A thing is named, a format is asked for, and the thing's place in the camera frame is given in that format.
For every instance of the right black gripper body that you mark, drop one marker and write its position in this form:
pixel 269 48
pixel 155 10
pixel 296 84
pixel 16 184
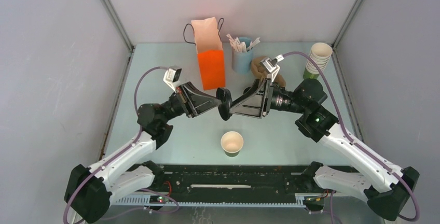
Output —
pixel 268 98

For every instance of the light blue holder cup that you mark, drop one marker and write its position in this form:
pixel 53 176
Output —
pixel 241 62

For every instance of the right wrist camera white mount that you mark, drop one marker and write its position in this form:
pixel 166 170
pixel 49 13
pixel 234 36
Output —
pixel 271 66

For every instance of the black coffee lid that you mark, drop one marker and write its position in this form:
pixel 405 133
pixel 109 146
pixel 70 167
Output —
pixel 224 95

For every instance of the white stir stick packets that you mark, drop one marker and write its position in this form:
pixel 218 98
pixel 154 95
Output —
pixel 241 46

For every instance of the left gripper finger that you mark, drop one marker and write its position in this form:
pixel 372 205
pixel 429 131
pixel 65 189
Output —
pixel 203 106
pixel 199 98

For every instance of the orange paper bag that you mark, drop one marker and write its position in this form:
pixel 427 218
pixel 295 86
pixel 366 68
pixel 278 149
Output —
pixel 209 49

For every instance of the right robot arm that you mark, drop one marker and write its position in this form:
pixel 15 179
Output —
pixel 384 186

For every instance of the stack of paper cups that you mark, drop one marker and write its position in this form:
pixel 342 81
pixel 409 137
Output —
pixel 320 53

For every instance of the green paper cup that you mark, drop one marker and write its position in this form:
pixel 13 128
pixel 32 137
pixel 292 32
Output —
pixel 231 143

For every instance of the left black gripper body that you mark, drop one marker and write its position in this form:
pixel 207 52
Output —
pixel 187 101

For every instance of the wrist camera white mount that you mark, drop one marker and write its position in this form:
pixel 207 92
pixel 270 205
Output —
pixel 271 66
pixel 171 77

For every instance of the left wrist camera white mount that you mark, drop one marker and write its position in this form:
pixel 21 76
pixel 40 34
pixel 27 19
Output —
pixel 171 77

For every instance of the brown pulp cup carrier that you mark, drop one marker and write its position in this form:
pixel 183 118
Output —
pixel 259 72

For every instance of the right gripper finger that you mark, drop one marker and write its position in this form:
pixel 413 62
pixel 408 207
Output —
pixel 248 108
pixel 253 93

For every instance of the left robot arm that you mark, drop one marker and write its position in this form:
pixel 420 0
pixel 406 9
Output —
pixel 123 153

